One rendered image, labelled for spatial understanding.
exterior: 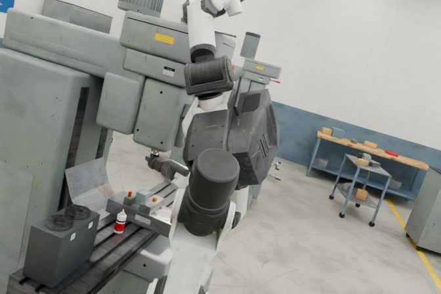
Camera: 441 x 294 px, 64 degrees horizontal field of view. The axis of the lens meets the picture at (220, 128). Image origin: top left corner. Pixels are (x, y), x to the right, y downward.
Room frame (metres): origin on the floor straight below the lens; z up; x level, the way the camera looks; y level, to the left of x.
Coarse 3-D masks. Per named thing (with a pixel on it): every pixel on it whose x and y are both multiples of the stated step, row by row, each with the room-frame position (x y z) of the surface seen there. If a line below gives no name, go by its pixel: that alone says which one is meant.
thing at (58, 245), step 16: (64, 208) 1.21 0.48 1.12; (80, 208) 1.21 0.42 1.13; (32, 224) 1.05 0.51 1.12; (48, 224) 1.05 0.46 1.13; (64, 224) 1.08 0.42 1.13; (80, 224) 1.13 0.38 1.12; (96, 224) 1.23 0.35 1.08; (32, 240) 1.04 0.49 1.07; (48, 240) 1.03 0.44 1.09; (64, 240) 1.04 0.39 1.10; (80, 240) 1.13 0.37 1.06; (32, 256) 1.04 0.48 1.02; (48, 256) 1.03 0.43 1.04; (64, 256) 1.06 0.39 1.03; (80, 256) 1.16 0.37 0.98; (32, 272) 1.04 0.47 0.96; (48, 272) 1.03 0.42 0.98; (64, 272) 1.08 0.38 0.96
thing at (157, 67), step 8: (128, 56) 1.60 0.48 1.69; (136, 56) 1.59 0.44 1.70; (144, 56) 1.58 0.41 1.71; (152, 56) 1.58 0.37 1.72; (128, 64) 1.60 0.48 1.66; (136, 64) 1.59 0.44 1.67; (144, 64) 1.58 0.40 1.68; (152, 64) 1.57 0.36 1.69; (160, 64) 1.56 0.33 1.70; (168, 64) 1.56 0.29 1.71; (176, 64) 1.55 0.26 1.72; (184, 64) 1.55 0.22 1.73; (136, 72) 1.59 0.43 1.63; (144, 72) 1.58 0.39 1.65; (152, 72) 1.57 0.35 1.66; (160, 72) 1.56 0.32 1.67; (168, 72) 1.55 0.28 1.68; (176, 72) 1.55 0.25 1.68; (160, 80) 1.57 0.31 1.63; (168, 80) 1.55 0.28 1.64; (176, 80) 1.54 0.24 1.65; (184, 80) 1.54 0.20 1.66
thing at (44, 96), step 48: (0, 48) 1.71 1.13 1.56; (0, 96) 1.62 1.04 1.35; (48, 96) 1.56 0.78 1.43; (96, 96) 1.75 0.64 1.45; (0, 144) 1.61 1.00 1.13; (48, 144) 1.55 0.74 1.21; (96, 144) 1.83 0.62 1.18; (0, 192) 1.59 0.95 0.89; (48, 192) 1.54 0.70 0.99; (0, 240) 1.58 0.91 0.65; (0, 288) 1.57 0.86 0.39
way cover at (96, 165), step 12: (72, 168) 1.66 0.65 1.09; (84, 168) 1.74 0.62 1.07; (96, 168) 1.83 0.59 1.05; (72, 180) 1.63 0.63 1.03; (84, 180) 1.71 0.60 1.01; (96, 180) 1.80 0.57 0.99; (72, 192) 1.61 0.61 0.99; (84, 192) 1.69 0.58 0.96; (96, 192) 1.77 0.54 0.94; (108, 192) 1.85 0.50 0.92; (84, 204) 1.64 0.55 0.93; (96, 204) 1.72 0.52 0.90
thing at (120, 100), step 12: (108, 72) 1.63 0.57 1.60; (108, 84) 1.62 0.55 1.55; (120, 84) 1.60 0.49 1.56; (132, 84) 1.59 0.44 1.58; (108, 96) 1.61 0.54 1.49; (120, 96) 1.60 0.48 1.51; (132, 96) 1.59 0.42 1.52; (108, 108) 1.61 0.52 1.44; (120, 108) 1.60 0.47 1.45; (132, 108) 1.59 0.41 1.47; (96, 120) 1.62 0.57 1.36; (108, 120) 1.61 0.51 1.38; (120, 120) 1.59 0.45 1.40; (132, 120) 1.59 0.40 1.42; (120, 132) 1.60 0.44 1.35; (132, 132) 1.61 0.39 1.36
